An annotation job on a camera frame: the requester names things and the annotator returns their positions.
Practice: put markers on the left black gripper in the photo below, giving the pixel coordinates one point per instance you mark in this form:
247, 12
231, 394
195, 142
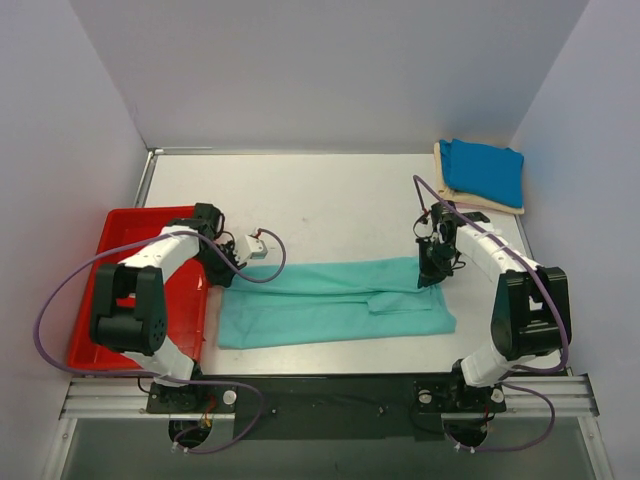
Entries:
220, 270

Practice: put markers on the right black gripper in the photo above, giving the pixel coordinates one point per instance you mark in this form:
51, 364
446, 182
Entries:
431, 261

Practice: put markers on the teal t shirt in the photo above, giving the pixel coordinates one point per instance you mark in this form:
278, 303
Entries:
329, 302

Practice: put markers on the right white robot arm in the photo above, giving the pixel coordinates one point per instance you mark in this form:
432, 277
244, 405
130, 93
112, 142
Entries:
531, 313

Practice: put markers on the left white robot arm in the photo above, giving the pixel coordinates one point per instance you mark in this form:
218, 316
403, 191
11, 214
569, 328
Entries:
129, 313

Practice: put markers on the red plastic bin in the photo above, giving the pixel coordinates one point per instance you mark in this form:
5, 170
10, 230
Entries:
186, 291

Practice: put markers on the folded pink t shirt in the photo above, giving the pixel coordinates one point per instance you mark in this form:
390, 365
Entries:
464, 205

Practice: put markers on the folded beige t shirt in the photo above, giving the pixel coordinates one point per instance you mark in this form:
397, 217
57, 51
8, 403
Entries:
448, 193

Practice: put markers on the folded blue t shirt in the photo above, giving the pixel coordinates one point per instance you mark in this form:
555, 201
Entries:
486, 171

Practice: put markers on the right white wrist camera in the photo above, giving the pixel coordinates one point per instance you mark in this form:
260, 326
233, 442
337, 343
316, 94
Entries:
423, 225

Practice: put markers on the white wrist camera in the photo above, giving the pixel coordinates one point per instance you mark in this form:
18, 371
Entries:
423, 225
250, 247

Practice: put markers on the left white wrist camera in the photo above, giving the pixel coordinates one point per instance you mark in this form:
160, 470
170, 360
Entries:
250, 247

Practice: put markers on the aluminium frame rail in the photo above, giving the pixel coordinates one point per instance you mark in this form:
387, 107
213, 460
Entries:
120, 398

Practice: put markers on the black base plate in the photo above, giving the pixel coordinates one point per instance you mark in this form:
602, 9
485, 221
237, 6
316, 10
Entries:
333, 406

